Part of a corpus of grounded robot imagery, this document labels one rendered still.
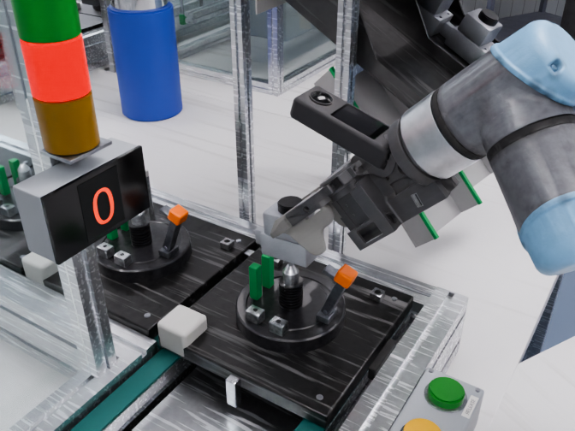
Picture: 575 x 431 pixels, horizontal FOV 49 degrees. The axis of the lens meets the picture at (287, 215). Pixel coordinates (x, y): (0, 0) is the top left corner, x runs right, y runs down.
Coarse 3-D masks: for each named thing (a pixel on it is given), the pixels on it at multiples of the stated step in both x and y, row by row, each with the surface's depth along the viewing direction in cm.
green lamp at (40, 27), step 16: (16, 0) 49; (32, 0) 49; (48, 0) 49; (64, 0) 50; (16, 16) 50; (32, 16) 50; (48, 16) 50; (64, 16) 51; (32, 32) 50; (48, 32) 50; (64, 32) 51; (80, 32) 53
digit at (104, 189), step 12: (96, 180) 58; (108, 180) 60; (84, 192) 58; (96, 192) 59; (108, 192) 60; (120, 192) 62; (84, 204) 58; (96, 204) 59; (108, 204) 61; (120, 204) 62; (84, 216) 58; (96, 216) 60; (108, 216) 61; (120, 216) 63; (96, 228) 60; (108, 228) 62
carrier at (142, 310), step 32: (128, 224) 90; (160, 224) 97; (192, 224) 100; (128, 256) 87; (160, 256) 89; (192, 256) 93; (224, 256) 93; (128, 288) 86; (160, 288) 86; (192, 288) 86; (128, 320) 81; (160, 320) 81
